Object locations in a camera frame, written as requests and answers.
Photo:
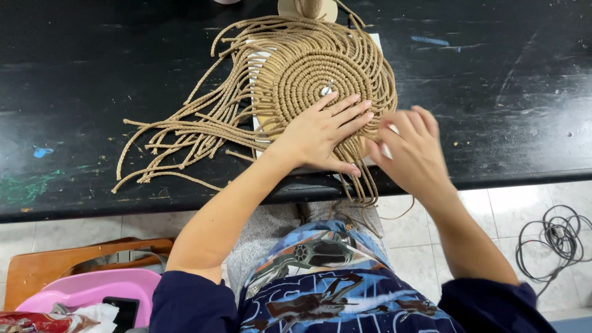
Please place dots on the wooden chair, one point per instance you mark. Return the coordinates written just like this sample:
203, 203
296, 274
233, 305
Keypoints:
41, 268

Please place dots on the metal pin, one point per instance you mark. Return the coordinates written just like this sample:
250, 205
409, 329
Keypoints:
326, 88

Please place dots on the pink plastic bag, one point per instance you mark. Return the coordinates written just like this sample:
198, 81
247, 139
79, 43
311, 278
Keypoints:
92, 286

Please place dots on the white crumpled wrapper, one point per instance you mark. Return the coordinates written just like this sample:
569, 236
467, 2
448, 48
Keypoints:
99, 314

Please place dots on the person's left hand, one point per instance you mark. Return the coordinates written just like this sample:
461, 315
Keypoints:
314, 138

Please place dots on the person's dark blue printed shirt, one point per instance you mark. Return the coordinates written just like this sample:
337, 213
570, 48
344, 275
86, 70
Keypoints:
351, 300

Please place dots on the person's right fingers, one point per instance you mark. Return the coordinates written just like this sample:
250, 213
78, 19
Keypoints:
409, 127

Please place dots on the blue object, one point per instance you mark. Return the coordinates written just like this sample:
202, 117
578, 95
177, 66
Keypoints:
573, 326

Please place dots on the pale pink round object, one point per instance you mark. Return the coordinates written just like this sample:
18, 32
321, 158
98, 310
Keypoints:
226, 1

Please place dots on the person's right hand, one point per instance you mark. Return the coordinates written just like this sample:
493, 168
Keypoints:
416, 157

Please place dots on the white board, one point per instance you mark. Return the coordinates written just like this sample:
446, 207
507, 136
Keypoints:
259, 59

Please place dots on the black phone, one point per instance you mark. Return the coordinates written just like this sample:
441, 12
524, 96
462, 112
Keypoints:
122, 312

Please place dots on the red snack packet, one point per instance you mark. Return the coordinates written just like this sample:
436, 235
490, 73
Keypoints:
32, 323

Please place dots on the person's grey trousers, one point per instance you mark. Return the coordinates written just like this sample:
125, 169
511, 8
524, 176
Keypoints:
263, 231

